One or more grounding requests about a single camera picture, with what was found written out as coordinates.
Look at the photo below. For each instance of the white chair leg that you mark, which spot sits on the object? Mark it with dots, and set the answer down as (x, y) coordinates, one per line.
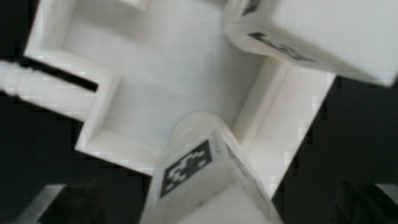
(207, 191)

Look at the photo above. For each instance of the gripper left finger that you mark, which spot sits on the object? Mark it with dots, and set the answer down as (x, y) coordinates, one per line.
(69, 204)

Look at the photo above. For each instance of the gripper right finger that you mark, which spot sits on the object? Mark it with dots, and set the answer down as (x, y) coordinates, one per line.
(367, 204)

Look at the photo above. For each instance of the white seat block with pegs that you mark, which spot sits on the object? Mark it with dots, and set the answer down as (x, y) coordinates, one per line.
(136, 65)

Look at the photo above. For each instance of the white chair leg block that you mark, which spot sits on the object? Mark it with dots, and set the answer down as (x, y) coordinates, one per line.
(328, 34)

